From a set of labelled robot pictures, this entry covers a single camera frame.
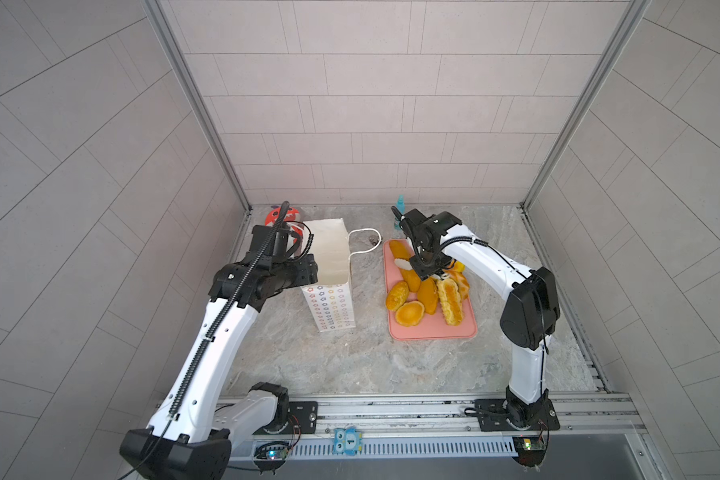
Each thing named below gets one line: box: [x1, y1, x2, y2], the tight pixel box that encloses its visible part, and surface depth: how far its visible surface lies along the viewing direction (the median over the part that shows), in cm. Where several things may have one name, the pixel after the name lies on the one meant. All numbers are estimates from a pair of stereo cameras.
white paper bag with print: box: [300, 218, 383, 333], surface depth 75 cm
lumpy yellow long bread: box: [437, 278, 464, 327], surface depth 87 cm
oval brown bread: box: [418, 277, 438, 315], surface depth 89 cm
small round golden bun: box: [386, 280, 409, 311], surface depth 89 cm
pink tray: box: [383, 239, 477, 341], surface depth 87 cm
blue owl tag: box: [333, 427, 363, 456], surface depth 68 cm
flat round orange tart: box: [395, 301, 425, 327], surface depth 86 cm
